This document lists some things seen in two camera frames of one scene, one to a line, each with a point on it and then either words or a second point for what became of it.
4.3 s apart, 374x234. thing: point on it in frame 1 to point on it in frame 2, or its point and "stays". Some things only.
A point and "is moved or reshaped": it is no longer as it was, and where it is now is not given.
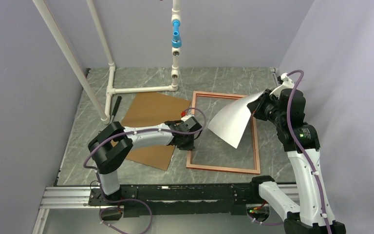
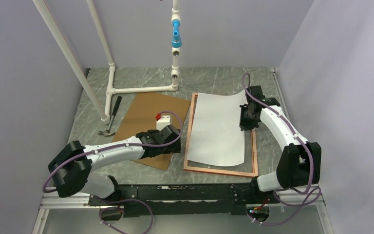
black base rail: (191, 200) stays
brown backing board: (148, 108) stays
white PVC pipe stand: (105, 114) stays
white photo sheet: (230, 123) is moved or reshaped
